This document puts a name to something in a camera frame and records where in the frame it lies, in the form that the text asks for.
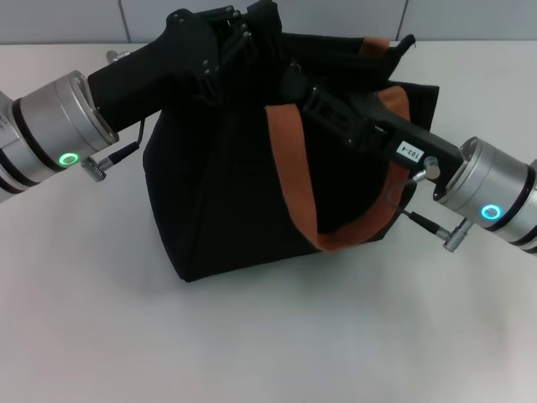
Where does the left gripper connector cable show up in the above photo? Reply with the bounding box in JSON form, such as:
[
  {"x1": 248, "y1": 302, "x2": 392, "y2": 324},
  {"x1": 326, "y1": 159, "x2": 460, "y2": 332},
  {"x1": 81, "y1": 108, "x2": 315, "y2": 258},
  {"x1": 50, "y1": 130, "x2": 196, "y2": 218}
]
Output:
[{"x1": 82, "y1": 50, "x2": 147, "y2": 182}]

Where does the black bag with brown handles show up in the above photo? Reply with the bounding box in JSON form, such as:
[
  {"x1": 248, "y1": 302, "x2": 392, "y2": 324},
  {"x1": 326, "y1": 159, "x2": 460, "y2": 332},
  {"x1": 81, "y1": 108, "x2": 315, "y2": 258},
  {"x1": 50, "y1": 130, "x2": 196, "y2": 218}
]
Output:
[{"x1": 141, "y1": 0, "x2": 441, "y2": 283}]

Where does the right gripper connector cable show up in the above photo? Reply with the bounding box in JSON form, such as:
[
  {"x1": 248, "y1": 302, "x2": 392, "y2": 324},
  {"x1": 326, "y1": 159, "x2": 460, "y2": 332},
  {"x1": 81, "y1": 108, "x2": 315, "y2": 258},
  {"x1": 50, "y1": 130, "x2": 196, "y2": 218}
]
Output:
[{"x1": 388, "y1": 155, "x2": 476, "y2": 254}]

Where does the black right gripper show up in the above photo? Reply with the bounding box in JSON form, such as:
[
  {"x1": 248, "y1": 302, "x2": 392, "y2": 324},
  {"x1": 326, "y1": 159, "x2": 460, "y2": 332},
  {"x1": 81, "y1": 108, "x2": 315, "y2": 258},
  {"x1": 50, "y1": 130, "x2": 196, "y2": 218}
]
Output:
[{"x1": 280, "y1": 60, "x2": 463, "y2": 180}]

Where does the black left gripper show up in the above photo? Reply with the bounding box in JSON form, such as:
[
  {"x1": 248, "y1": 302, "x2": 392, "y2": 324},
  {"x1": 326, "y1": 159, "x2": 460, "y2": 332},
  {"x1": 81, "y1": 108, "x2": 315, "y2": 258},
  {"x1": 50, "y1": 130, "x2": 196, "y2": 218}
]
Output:
[{"x1": 87, "y1": 4, "x2": 258, "y2": 132}]

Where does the gripper connector cable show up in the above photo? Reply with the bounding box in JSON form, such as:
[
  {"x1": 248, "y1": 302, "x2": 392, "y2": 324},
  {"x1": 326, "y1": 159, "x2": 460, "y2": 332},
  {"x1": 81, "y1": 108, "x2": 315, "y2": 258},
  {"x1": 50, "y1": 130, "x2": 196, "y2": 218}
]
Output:
[
  {"x1": 82, "y1": 50, "x2": 147, "y2": 182},
  {"x1": 388, "y1": 155, "x2": 476, "y2": 254}
]

